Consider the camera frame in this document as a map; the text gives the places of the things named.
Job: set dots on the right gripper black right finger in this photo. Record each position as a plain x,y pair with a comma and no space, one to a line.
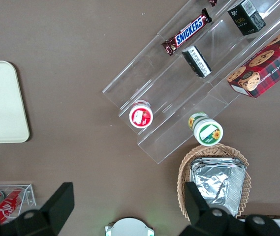
203,221

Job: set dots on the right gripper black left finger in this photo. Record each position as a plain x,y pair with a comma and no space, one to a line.
53,209

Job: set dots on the woven wicker basket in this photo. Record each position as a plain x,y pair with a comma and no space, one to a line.
186,167

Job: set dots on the clear acrylic can holder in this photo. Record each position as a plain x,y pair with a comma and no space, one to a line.
30,194

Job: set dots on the white round device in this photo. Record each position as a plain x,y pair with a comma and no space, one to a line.
130,227

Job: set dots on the green sunflower yogurt cup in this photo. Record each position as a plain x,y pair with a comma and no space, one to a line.
207,131

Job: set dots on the red lidded yogurt cup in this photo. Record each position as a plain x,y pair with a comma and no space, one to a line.
141,116

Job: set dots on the clear acrylic tiered shelf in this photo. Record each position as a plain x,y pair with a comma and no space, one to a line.
169,98

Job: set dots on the black box with white label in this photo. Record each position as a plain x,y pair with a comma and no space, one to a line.
197,61

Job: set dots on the red chocolate chip cookie box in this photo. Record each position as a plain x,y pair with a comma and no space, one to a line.
267,66

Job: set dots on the Snickers chocolate bar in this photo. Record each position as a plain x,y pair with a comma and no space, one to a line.
189,32

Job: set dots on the black box with white lettering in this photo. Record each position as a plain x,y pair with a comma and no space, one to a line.
246,17

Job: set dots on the brown wrapped candy bar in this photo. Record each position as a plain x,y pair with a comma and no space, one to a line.
213,2

